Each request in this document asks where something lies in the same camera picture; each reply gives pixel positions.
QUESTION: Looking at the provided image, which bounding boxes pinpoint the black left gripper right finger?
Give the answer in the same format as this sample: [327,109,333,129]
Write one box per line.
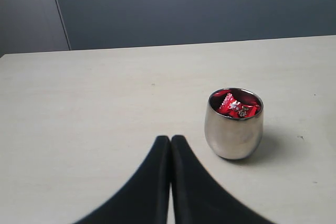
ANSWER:
[171,135,265,223]

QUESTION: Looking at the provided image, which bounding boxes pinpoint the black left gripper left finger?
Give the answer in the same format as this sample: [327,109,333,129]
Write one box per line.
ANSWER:
[77,135,170,223]

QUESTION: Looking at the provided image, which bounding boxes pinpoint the shiny steel cup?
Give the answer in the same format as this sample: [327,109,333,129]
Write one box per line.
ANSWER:
[204,88,264,160]

